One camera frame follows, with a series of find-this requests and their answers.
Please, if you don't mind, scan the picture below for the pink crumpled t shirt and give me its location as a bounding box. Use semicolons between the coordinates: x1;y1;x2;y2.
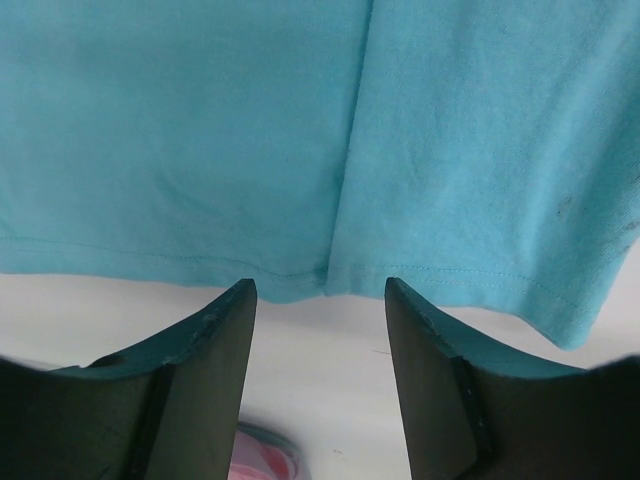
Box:
227;430;296;480

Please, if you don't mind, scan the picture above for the grey plastic basket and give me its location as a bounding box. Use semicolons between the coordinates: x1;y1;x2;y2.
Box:
236;422;312;479

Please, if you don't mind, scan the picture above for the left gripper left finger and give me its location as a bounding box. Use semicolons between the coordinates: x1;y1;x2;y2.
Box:
1;279;257;479

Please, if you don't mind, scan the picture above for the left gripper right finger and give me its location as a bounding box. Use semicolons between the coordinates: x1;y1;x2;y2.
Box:
384;278;639;479

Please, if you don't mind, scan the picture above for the teal t shirt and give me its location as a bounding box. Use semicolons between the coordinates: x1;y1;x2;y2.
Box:
1;1;639;349

